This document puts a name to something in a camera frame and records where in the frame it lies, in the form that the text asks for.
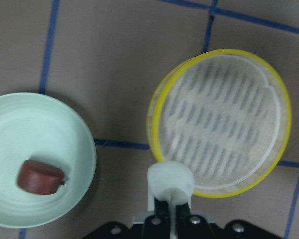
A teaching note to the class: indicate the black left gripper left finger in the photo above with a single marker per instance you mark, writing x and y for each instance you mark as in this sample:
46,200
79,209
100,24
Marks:
157,225

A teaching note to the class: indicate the pale green plate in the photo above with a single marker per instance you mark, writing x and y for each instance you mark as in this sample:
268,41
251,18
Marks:
42,128

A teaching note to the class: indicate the brown bun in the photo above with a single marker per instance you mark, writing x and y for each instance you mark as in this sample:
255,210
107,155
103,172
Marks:
39,178

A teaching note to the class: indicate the yellow-rimmed lower steamer layer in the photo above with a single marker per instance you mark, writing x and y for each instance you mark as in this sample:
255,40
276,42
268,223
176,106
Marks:
154,119

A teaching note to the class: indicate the white bun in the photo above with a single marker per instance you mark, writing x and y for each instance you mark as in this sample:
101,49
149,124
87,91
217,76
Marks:
172,182

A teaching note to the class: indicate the white lower steamer liner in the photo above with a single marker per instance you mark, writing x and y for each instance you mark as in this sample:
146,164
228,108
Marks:
221,119

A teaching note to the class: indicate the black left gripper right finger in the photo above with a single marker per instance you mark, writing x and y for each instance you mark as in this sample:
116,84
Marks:
190,226

